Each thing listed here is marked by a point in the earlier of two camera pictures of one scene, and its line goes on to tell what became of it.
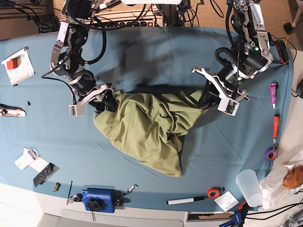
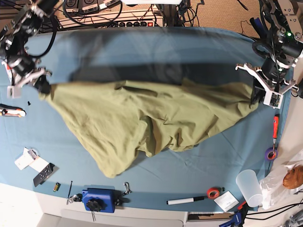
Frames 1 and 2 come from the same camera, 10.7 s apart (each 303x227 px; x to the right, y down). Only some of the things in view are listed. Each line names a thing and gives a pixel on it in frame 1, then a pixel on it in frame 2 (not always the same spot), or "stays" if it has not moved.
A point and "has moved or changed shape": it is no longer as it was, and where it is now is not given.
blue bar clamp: (239, 216) stays
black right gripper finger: (110, 102) -> (42, 84)
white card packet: (31, 159) stays
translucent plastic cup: (247, 180) stays
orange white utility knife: (11, 111) stays
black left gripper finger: (205, 104) -> (258, 93)
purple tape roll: (271, 149) stays
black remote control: (39, 179) stays
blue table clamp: (103, 200) stays
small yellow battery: (57, 187) stays
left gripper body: (94, 98) -> (40, 72)
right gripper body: (223, 90) -> (274, 91)
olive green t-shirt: (148, 126) has moved or changed shape
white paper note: (227, 201) stays
